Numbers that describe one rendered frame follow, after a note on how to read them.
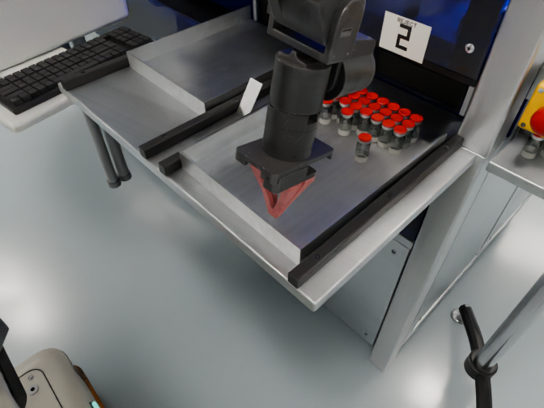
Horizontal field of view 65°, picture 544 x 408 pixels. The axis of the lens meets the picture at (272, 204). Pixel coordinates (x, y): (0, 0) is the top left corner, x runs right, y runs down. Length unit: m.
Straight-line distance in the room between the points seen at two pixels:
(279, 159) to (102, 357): 1.19
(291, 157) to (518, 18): 0.37
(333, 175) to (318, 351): 0.89
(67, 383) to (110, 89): 0.72
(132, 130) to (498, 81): 0.59
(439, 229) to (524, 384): 0.82
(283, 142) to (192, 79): 0.48
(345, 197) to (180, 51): 0.55
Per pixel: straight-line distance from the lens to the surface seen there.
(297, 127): 0.45
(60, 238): 1.91
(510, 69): 0.71
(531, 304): 1.15
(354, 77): 0.48
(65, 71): 1.14
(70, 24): 1.32
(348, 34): 0.42
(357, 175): 0.68
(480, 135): 0.77
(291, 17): 0.42
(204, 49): 1.02
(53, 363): 1.28
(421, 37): 0.75
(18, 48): 1.27
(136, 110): 0.85
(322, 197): 0.64
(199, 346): 1.49
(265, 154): 0.47
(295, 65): 0.42
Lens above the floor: 1.34
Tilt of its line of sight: 47 degrees down
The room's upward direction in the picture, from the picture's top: straight up
